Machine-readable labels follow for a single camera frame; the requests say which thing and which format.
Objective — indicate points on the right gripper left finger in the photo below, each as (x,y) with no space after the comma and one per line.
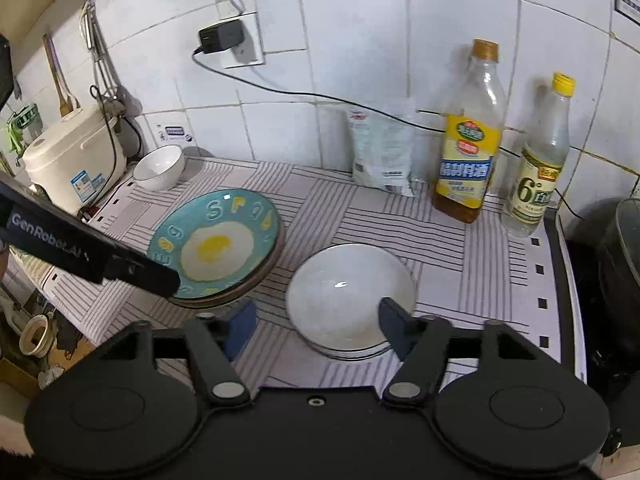
(213,344)

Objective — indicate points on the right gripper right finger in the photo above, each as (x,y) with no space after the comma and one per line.
(421,346)

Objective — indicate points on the white bowl black rim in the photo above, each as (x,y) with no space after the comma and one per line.
(332,299)

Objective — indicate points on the blue fried egg plate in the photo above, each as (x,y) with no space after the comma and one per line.
(216,241)

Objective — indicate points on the white rice cooker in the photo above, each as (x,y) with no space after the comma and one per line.
(77,160)

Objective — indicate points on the striped white table mat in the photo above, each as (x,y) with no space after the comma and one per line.
(467,274)

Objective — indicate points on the wooden spatula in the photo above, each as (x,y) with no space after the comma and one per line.
(67,102)

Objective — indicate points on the white salt bag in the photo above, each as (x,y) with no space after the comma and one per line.
(383,146)

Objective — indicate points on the white vinegar bottle yellow cap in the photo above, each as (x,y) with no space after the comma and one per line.
(543,157)

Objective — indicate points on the black stove pot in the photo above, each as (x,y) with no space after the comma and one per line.
(604,252)

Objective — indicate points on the yellow label cooking wine bottle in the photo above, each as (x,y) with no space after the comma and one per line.
(472,136)

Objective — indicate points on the black charger plug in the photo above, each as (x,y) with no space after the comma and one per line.
(220,37)

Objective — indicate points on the white wall socket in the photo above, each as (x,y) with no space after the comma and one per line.
(250,51)

